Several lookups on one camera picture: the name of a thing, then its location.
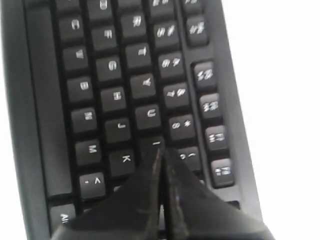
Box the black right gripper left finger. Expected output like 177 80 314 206
51 147 163 240

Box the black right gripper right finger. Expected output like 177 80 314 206
162 148 275 240

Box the black acer keyboard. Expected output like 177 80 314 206
0 0 263 240

